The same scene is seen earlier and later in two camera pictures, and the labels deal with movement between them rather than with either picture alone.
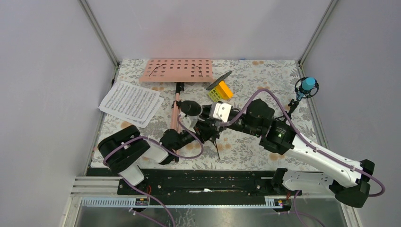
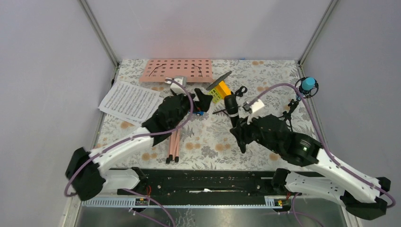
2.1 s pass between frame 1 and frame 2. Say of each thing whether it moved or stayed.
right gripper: moved
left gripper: moved
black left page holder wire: stayed
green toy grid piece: stayed
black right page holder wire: stayed
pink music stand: stayed
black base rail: stayed
